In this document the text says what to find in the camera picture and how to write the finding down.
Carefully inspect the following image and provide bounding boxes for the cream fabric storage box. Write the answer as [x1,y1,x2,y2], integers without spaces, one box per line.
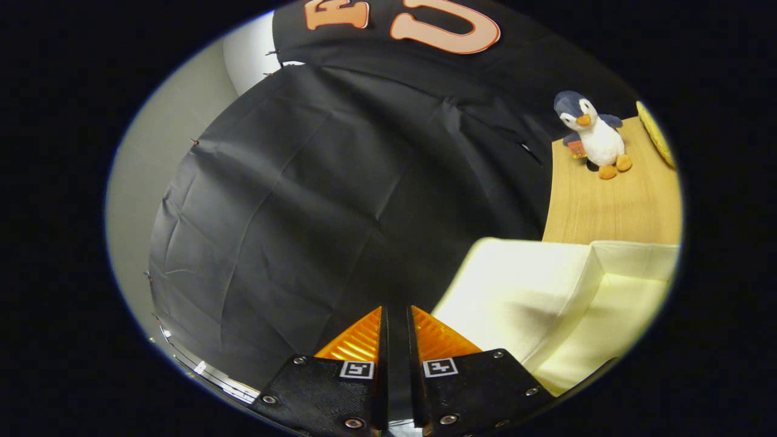
[431,238,680,398]

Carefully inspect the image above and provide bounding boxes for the blue white penguin plush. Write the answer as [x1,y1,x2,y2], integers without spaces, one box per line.
[554,91,633,180]

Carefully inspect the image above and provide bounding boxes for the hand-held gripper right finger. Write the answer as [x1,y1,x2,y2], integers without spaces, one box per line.
[407,305,557,437]

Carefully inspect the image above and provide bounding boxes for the shiny metal rail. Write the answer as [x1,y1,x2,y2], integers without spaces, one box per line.
[159,325,262,404]

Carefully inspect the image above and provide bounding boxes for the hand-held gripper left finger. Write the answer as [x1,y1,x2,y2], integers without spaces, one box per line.
[250,306,390,437]

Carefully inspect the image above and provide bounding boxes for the yellow plush bun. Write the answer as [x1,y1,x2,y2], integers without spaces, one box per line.
[636,101,676,169]

